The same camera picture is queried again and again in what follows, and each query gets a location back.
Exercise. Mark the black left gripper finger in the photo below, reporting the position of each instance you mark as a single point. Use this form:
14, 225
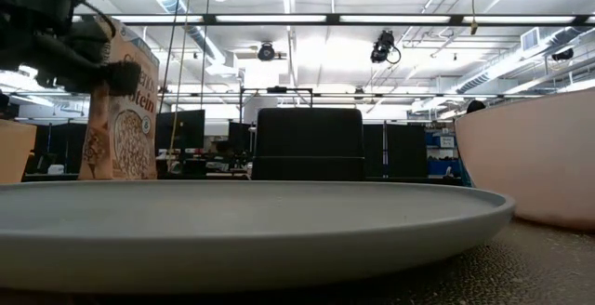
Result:
123, 78

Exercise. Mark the orange cereal box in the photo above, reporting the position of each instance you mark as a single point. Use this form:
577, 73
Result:
130, 147

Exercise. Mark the black computer monitor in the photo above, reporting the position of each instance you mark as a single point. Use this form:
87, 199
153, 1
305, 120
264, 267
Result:
186, 128

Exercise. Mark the round black ceiling fixture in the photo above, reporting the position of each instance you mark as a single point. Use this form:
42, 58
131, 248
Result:
266, 52

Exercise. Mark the black metal stand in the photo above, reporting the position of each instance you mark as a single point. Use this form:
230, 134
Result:
276, 89

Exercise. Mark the grey-blue round plate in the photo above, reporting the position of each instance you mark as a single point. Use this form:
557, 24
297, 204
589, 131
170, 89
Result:
232, 230

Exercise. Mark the black two-slot toaster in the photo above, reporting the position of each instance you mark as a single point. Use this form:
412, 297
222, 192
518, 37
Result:
309, 142

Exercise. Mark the black partition panel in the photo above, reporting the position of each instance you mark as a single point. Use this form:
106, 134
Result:
404, 151

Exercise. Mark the blue storage bins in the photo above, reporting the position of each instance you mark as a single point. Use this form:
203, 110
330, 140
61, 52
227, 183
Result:
441, 165

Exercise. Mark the person's head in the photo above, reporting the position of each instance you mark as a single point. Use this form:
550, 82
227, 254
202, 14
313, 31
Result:
476, 106

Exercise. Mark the pink bowl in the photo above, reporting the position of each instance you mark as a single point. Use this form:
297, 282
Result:
534, 156

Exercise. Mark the black overhead frame bar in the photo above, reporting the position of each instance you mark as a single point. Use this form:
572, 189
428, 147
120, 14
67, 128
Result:
334, 18

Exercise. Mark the black overhead camera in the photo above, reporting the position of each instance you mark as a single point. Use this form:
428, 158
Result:
383, 47

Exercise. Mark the black aluminium table frame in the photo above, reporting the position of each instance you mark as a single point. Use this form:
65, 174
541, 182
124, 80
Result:
409, 180

